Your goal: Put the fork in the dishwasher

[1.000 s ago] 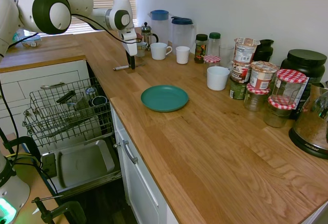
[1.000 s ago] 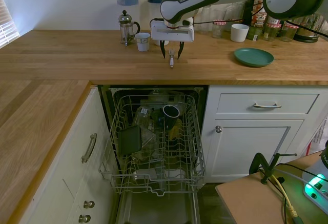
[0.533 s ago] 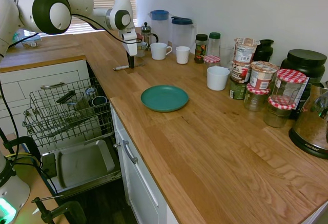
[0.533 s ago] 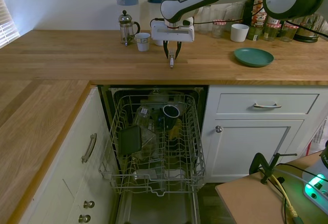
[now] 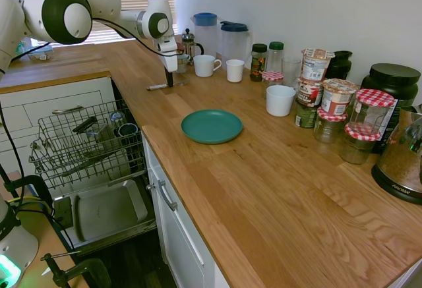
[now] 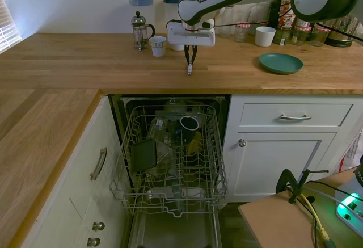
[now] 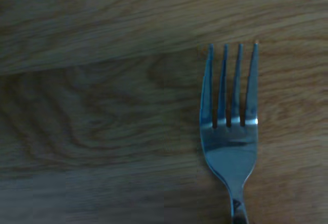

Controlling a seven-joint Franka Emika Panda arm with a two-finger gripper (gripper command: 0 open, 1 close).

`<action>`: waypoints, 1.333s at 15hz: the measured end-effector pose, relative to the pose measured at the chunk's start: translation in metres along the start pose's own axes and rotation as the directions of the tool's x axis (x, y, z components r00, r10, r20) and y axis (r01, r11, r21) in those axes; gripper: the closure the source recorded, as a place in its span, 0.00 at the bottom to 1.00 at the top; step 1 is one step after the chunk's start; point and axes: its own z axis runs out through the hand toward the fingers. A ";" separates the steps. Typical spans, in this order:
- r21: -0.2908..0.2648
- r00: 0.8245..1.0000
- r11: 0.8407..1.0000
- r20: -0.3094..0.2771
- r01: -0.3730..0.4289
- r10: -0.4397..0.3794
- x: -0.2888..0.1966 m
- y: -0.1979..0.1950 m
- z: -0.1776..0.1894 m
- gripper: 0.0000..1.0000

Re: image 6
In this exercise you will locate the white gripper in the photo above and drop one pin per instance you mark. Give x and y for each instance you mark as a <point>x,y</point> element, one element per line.
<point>191,37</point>

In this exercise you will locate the white robot base green light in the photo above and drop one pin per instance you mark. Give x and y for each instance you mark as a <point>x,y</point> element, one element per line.
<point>350,208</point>

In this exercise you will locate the dishwasher door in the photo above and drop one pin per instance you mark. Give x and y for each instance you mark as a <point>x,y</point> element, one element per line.
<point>175,231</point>

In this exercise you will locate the large white mug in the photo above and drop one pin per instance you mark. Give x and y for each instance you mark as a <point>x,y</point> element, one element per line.
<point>177,47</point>

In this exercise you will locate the patterned paper cup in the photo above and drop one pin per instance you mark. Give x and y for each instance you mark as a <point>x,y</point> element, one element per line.
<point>157,46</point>

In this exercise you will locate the clear pitcher dark blue lid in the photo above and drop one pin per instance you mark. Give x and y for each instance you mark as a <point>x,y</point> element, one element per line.
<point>171,9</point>

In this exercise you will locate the glass jar red checkered lid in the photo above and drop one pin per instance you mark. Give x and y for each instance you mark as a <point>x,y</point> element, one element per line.
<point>300,36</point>
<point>241,33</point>
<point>320,36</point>

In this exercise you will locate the glass french press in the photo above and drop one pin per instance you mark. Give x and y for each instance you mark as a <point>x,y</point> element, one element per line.
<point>139,31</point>

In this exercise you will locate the clear drinking glass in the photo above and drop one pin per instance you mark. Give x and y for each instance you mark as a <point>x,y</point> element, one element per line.
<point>244,16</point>

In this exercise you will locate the black mug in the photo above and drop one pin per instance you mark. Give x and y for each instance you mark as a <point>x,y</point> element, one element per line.
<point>189,130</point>

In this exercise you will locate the white ceramic cup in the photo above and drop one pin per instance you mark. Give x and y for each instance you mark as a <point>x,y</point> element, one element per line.
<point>265,36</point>

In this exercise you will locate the tall clear glass jar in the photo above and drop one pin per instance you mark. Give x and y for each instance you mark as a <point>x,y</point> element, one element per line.
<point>261,12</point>

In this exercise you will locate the yellow dish item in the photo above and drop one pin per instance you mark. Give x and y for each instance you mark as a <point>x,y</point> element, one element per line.
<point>195,144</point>

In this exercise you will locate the green plate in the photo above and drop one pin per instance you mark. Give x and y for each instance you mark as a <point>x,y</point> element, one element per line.
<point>280,63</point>

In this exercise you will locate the white drawer front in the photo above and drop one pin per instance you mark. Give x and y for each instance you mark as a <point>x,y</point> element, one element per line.
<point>261,114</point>

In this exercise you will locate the dark tall bottle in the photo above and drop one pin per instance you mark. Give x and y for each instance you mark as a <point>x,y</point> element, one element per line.
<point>274,12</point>

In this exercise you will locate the brown label food canister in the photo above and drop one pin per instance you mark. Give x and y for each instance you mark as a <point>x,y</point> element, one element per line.
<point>285,25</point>

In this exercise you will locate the clear plastic container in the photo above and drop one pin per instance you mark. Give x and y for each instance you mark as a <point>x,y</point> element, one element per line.
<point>163,151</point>

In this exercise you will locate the silver cabinet door knob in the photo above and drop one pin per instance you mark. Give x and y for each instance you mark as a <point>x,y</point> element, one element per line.
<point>242,143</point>

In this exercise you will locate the black rectangular container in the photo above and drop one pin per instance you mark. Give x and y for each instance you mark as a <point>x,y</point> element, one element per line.
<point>143,155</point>

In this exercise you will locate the brushed metal cabinet pull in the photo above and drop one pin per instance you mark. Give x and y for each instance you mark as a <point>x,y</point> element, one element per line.
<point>98,164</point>

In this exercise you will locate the white cabinet door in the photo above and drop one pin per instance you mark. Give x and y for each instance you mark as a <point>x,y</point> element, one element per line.
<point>278,168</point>

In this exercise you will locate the stainless steel electric kettle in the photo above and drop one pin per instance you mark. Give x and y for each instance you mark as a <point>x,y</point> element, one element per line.
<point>340,33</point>

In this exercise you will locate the black c-clamp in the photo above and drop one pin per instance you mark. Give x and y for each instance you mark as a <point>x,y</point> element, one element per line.
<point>285,178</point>

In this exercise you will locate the white window blind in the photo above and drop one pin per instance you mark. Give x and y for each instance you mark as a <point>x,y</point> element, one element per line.
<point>7,29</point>

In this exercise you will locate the printed plastic bag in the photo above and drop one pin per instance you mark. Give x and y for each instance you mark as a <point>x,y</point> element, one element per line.
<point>353,151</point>

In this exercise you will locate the round silver drawer knob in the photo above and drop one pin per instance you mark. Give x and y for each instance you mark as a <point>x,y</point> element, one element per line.
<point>99,226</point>
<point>93,241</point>

